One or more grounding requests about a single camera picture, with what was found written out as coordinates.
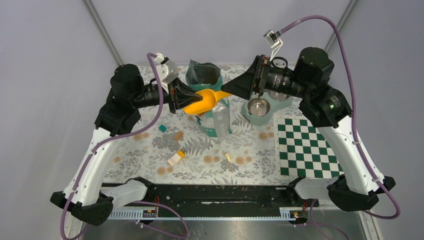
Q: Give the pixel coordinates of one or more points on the teal small cube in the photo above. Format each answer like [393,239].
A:
[162,128]

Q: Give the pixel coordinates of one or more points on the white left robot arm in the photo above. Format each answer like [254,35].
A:
[83,197]

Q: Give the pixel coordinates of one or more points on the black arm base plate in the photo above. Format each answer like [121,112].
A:
[225,201]

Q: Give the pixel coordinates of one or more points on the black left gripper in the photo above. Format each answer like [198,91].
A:
[182,95]

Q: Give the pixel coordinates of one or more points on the brown wooden cylinder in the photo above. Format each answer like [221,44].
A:
[178,136]

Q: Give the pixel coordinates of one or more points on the small cream toy piece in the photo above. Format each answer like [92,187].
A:
[228,157]

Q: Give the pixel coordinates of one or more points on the green dog food bag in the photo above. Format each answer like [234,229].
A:
[212,113]

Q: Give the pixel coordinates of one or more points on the white yellow toy block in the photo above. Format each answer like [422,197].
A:
[179,155]

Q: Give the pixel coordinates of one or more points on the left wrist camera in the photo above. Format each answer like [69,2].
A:
[167,69]

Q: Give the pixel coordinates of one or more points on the orange plastic scoop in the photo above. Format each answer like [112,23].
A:
[210,100]

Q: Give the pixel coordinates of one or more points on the green white checkerboard mat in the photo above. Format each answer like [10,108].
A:
[302,151]

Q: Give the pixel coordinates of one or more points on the mint double pet bowl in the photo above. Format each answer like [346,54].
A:
[259,110]

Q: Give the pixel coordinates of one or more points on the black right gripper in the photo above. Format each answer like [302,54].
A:
[254,78]

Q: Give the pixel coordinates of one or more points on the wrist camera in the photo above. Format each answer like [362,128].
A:
[167,69]
[274,41]

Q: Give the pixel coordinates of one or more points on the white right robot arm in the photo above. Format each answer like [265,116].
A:
[328,110]

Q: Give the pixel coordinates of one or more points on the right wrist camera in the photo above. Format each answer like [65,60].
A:
[274,41]

